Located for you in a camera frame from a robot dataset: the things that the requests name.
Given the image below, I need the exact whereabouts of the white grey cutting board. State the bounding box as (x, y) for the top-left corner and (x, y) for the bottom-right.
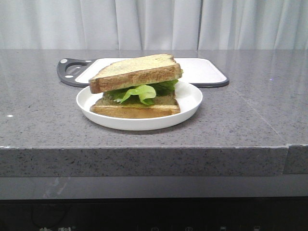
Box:
(57, 58), (229, 88)

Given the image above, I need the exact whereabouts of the white curtain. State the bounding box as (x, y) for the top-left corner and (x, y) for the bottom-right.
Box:
(0, 0), (308, 50)

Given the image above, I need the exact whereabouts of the green lettuce leaf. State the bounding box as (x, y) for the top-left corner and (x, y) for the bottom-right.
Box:
(103, 79), (179, 105)

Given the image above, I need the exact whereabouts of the bread slice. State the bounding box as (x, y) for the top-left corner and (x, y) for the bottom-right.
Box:
(89, 54), (182, 93)
(90, 92), (180, 119)

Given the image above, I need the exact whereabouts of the white round plate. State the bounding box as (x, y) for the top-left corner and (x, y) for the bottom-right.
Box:
(76, 81), (203, 131)

